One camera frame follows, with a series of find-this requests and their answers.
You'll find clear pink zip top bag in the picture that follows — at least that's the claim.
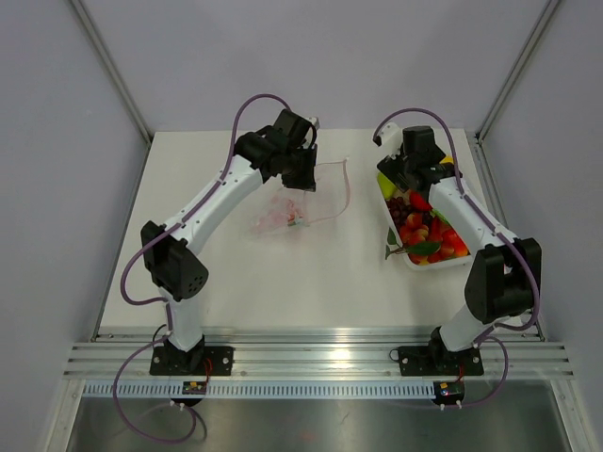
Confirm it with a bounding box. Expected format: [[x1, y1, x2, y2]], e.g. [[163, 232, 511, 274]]
[[250, 158, 351, 236]]

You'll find white plastic fruit basket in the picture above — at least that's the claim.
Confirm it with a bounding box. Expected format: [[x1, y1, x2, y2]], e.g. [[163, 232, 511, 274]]
[[382, 188, 472, 270]]

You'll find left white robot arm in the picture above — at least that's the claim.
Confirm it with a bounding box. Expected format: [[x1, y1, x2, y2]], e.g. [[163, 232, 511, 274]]
[[140, 109, 319, 375]]

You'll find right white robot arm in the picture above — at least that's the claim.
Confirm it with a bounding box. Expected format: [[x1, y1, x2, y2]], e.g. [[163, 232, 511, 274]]
[[374, 122, 542, 377]]

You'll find yellow lemon top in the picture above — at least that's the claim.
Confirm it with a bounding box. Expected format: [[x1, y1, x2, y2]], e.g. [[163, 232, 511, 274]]
[[439, 155, 454, 165]]

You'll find green pear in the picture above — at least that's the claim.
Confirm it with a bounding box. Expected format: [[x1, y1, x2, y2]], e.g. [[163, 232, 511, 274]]
[[377, 172, 397, 200]]

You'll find dark grape bunch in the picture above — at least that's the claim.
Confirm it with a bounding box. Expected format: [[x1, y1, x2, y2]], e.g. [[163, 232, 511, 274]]
[[385, 197, 413, 229]]

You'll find right small circuit board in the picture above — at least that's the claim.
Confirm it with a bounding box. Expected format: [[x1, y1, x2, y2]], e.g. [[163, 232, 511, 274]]
[[433, 380, 465, 406]]

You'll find small circuit board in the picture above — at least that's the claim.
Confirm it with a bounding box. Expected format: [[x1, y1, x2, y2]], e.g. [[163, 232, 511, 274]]
[[183, 381, 206, 395], [433, 380, 465, 406]]

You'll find left small circuit board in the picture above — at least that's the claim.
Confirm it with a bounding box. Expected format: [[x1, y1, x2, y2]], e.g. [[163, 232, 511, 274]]
[[183, 381, 206, 395]]

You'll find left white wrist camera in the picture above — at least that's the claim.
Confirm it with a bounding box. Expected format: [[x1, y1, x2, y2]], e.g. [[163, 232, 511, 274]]
[[306, 117, 320, 130]]

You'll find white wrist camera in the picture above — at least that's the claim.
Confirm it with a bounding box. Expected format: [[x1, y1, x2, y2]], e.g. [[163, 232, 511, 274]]
[[306, 117, 320, 130], [373, 121, 402, 156]]

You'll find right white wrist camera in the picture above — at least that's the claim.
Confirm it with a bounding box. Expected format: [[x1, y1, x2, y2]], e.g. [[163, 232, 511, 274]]
[[373, 121, 402, 156]]

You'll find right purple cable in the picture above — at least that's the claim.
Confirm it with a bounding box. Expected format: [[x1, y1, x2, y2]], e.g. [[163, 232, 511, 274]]
[[372, 106, 541, 410]]

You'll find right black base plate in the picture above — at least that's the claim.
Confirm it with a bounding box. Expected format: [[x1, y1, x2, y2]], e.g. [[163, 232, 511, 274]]
[[396, 346, 484, 377]]

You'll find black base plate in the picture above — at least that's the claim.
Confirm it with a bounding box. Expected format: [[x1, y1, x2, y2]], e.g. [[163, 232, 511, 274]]
[[396, 346, 484, 377], [149, 346, 234, 377]]

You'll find right aluminium frame post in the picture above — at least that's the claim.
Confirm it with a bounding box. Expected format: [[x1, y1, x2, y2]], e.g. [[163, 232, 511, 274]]
[[475, 0, 563, 145]]

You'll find aluminium frame post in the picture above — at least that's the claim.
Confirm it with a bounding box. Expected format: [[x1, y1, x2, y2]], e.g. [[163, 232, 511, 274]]
[[475, 0, 563, 145], [67, 0, 154, 148]]

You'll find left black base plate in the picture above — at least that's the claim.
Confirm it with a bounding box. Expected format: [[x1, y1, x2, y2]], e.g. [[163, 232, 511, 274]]
[[149, 346, 234, 377]]

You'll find left aluminium frame post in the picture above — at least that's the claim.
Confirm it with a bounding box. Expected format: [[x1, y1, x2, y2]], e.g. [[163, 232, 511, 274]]
[[67, 0, 154, 148]]

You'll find aluminium mounting rail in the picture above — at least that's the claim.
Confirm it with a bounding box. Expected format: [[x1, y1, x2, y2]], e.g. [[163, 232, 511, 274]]
[[63, 327, 575, 381]]

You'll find white slotted cable duct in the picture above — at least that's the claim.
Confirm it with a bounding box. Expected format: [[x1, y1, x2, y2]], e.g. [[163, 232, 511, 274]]
[[83, 379, 434, 400]]

